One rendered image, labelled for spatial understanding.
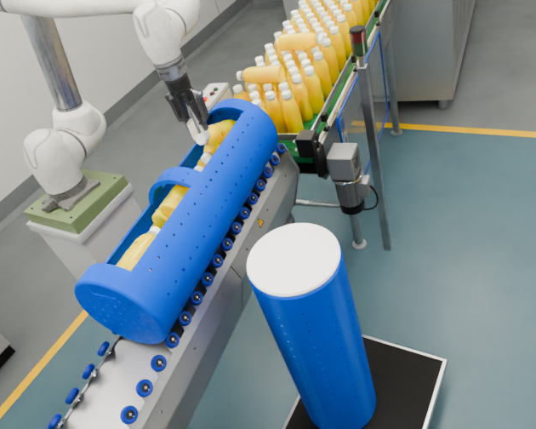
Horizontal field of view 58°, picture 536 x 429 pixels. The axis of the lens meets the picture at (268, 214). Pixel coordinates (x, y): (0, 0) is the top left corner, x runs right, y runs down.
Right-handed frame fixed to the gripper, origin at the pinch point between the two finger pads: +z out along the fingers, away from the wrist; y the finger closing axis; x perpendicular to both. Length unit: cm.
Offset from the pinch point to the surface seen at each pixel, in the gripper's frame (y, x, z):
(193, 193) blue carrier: 8.4, -23.8, 6.0
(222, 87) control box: -25, 57, 17
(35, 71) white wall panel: -262, 148, 47
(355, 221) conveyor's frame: 20, 65, 107
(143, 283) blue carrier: 10, -57, 7
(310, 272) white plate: 46, -34, 23
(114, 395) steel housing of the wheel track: 0, -78, 33
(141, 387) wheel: 10, -75, 28
